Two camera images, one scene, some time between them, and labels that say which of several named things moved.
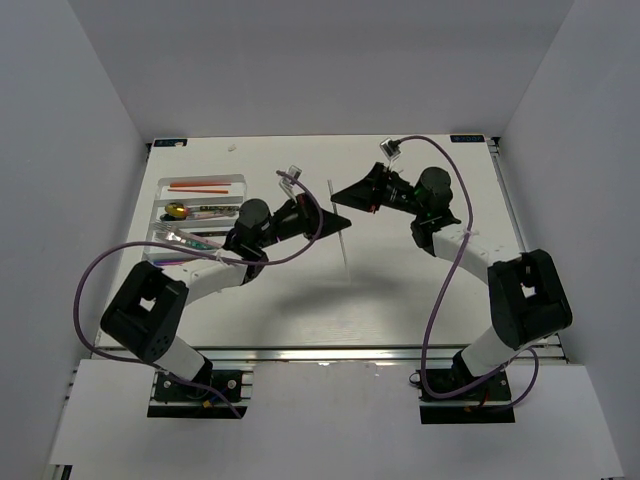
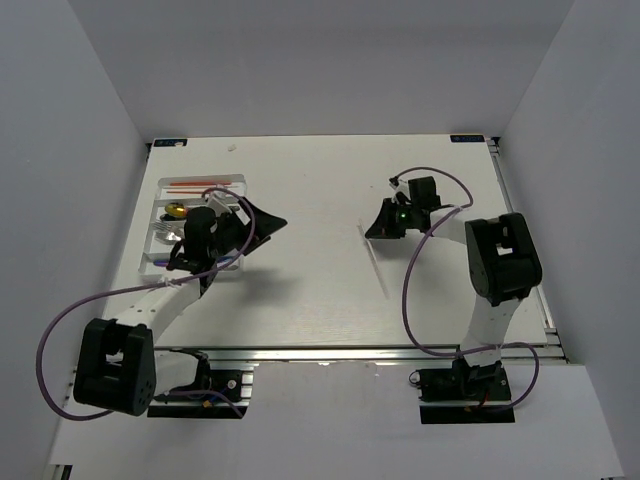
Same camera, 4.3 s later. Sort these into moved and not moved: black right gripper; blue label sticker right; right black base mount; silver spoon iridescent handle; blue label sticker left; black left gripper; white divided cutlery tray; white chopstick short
Moved: black left gripper; black right gripper; silver spoon iridescent handle; white chopstick short
Not moved: right black base mount; blue label sticker right; white divided cutlery tray; blue label sticker left
